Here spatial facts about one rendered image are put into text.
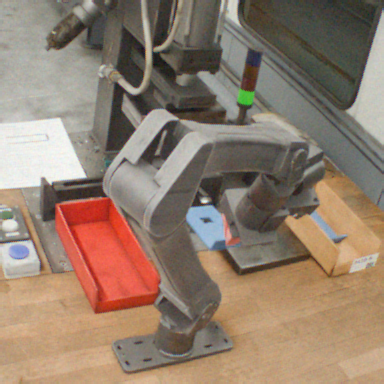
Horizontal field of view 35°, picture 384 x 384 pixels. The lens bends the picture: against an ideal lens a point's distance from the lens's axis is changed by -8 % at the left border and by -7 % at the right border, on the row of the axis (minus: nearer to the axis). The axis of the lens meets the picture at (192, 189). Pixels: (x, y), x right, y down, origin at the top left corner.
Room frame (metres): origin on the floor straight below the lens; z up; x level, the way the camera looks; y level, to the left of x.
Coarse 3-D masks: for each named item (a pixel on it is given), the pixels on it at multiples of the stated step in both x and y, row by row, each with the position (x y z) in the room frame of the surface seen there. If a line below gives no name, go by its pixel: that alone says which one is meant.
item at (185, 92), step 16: (144, 48) 1.30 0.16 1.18; (144, 64) 1.22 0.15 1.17; (160, 64) 1.25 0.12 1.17; (160, 80) 1.15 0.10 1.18; (176, 80) 1.14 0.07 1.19; (192, 80) 1.13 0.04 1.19; (128, 96) 1.12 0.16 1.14; (144, 96) 1.13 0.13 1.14; (160, 96) 1.12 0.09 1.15; (176, 96) 1.08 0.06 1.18; (192, 96) 1.09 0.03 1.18; (208, 96) 1.10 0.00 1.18; (128, 112) 1.10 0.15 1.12; (144, 112) 1.06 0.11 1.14; (176, 112) 1.09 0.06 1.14; (192, 112) 1.10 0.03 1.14; (208, 112) 1.12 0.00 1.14; (224, 112) 1.14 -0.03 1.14
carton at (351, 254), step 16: (320, 192) 1.24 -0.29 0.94; (320, 208) 1.22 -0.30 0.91; (336, 208) 1.18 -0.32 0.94; (288, 224) 1.13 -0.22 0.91; (304, 224) 1.09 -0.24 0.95; (336, 224) 1.16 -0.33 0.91; (352, 224) 1.12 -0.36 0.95; (304, 240) 1.08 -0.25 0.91; (320, 240) 1.04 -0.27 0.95; (352, 240) 1.11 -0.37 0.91; (368, 240) 1.07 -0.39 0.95; (320, 256) 1.02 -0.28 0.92; (336, 256) 0.99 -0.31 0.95; (352, 256) 1.06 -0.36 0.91; (368, 256) 1.03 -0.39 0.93; (336, 272) 0.99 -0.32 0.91
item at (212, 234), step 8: (192, 208) 1.02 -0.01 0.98; (200, 208) 1.02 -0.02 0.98; (208, 208) 1.03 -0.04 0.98; (192, 216) 0.99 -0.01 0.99; (200, 216) 0.99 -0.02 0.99; (208, 216) 1.00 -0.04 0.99; (216, 216) 1.00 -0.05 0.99; (192, 224) 0.96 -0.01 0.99; (200, 224) 0.96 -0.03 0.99; (208, 224) 0.97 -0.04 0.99; (216, 224) 0.97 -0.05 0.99; (200, 232) 0.93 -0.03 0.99; (208, 232) 0.94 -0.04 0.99; (216, 232) 0.94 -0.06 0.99; (208, 240) 0.91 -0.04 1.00; (216, 240) 0.88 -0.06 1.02; (224, 240) 0.88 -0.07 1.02; (208, 248) 0.89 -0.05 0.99; (216, 248) 0.89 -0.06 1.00; (224, 248) 0.90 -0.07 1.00
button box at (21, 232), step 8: (0, 208) 0.96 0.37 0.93; (8, 208) 0.96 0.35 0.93; (16, 208) 0.97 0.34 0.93; (16, 216) 0.95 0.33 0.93; (0, 224) 0.91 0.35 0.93; (24, 224) 0.93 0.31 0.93; (0, 232) 0.89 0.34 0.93; (8, 232) 0.89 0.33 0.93; (16, 232) 0.90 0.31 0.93; (24, 232) 0.90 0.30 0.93; (0, 240) 0.86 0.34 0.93; (8, 240) 0.87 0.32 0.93; (16, 240) 0.88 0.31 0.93; (24, 240) 0.89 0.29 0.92
